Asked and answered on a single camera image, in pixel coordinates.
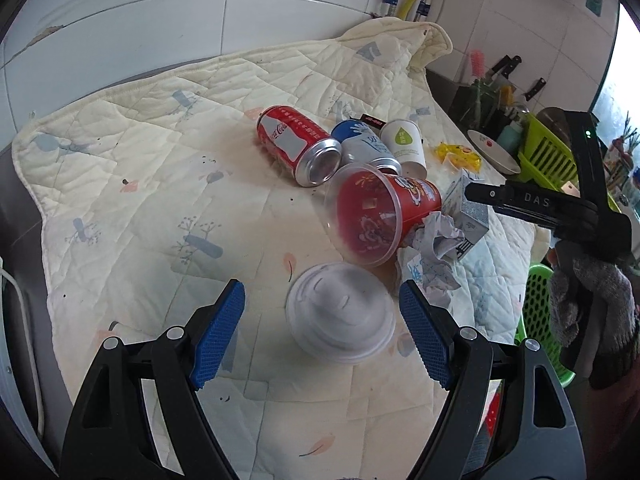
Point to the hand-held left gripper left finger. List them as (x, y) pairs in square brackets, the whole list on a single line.
[(220, 335)]

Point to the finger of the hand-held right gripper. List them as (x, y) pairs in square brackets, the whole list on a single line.
[(530, 205)]

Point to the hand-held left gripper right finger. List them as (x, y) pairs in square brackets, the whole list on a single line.
[(425, 335)]

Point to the grey and white carton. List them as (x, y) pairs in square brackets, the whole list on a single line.
[(470, 225)]

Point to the white paper cup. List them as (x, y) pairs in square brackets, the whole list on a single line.
[(405, 145)]

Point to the blue and white can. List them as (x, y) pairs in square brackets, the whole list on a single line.
[(360, 147)]

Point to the person's right forearm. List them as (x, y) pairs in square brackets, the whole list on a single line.
[(627, 415)]

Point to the person's right hand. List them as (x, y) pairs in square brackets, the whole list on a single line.
[(610, 290)]

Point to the green dish rack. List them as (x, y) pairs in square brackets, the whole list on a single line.
[(542, 155)]

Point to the white plate with red flower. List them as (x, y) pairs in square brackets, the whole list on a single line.
[(490, 150)]

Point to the teal bottle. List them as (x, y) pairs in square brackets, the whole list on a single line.
[(510, 137)]

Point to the crumpled white paper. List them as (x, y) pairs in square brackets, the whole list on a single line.
[(430, 255)]

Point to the green plastic basket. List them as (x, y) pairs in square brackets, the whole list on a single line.
[(537, 290)]

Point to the yellow plastic wrapper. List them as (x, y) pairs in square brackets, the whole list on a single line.
[(460, 155)]

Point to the white plastic lid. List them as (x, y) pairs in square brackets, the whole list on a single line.
[(340, 310)]

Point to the dark utensil holder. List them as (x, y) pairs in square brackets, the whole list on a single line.
[(475, 105)]

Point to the clear red printed plastic cup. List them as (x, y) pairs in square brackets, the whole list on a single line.
[(370, 210)]

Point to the pink brush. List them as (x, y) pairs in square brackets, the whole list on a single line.
[(476, 64)]

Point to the cream quilted blanket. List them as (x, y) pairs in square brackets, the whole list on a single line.
[(150, 185)]

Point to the small black box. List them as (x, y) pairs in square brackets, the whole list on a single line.
[(373, 121)]

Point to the red soda can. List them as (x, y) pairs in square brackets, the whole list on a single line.
[(285, 135)]

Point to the teal wall sticker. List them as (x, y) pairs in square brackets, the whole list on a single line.
[(594, 1)]

